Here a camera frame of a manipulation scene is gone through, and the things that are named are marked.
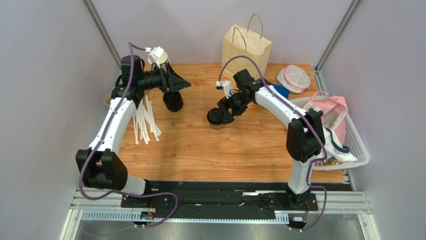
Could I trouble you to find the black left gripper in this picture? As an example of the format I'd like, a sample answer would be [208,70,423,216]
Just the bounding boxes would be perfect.
[137,63,191,94]

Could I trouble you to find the brown paper bag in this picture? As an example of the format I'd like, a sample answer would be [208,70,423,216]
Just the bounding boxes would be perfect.
[222,24,273,80]

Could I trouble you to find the single paper cup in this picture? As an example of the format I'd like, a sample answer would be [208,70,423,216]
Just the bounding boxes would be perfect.
[209,123,224,131]

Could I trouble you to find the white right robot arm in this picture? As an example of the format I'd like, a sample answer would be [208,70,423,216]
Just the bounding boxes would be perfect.
[208,69,326,205]

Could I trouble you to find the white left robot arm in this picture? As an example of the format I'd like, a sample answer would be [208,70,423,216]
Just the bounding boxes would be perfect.
[75,54,191,196]

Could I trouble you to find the stack of black lids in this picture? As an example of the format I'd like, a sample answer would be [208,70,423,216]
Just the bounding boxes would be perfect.
[162,91,184,112]

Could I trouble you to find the stack of paper cups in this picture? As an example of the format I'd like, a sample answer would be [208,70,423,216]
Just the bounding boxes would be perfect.
[157,52,170,68]

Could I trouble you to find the pile of wrapped straws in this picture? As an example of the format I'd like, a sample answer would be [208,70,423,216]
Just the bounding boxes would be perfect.
[132,95,163,145]

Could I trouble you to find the blue cloth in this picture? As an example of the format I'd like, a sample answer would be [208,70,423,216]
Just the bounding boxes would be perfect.
[269,83,290,99]

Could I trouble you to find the cardboard cup carrier stack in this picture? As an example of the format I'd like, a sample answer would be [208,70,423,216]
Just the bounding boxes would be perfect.
[103,94,112,108]

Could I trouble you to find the white pink mesh pouches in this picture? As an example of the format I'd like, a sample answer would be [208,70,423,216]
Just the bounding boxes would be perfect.
[276,64,311,94]

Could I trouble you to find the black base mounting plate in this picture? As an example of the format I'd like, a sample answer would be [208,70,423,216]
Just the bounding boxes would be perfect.
[120,181,319,220]

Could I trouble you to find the pink mesh bag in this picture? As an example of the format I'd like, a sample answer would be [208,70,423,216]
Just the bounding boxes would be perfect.
[303,90,348,145]

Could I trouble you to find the white garment in basket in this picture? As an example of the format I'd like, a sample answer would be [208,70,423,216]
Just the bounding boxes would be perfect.
[314,127,357,166]

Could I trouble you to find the white plastic basket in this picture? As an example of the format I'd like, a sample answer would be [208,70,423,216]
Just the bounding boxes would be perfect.
[291,97,370,171]

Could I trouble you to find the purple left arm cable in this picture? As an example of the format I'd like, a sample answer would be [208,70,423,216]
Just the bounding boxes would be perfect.
[78,41,179,234]

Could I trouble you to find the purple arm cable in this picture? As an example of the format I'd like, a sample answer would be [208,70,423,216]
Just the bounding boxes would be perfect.
[78,41,179,234]
[217,55,329,233]

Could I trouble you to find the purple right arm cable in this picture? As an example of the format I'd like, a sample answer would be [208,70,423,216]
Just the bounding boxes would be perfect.
[217,55,329,233]

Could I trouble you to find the aluminium frame rail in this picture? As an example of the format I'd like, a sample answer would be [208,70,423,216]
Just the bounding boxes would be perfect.
[60,189,380,240]

